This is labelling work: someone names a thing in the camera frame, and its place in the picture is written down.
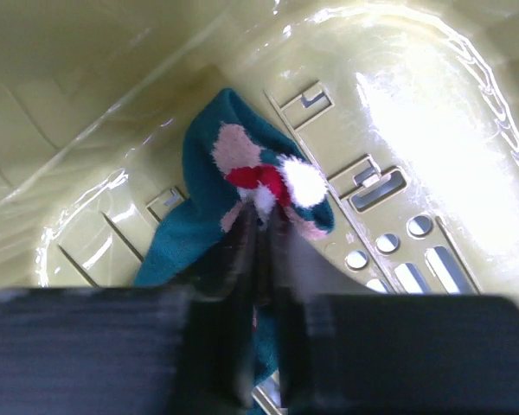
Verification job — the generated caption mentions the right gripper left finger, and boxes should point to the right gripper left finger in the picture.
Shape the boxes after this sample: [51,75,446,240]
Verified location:
[0,207,257,414]

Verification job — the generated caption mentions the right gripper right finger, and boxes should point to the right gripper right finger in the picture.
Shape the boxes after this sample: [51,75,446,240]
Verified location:
[266,210,519,414]

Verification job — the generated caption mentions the green sock with reindeer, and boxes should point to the green sock with reindeer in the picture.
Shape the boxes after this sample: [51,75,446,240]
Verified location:
[131,87,336,386]

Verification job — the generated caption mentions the olive green plastic basket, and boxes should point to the olive green plastic basket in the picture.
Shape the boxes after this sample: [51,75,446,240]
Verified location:
[0,0,519,415]

